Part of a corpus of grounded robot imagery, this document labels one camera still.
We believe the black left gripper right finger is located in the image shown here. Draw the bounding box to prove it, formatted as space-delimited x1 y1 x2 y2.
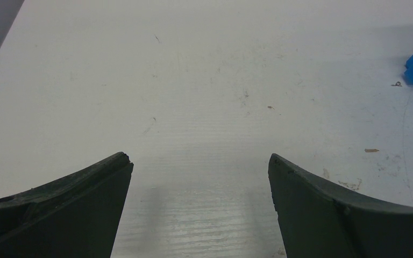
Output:
268 154 413 257

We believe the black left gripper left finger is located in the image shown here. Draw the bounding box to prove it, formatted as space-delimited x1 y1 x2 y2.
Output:
0 152 133 257

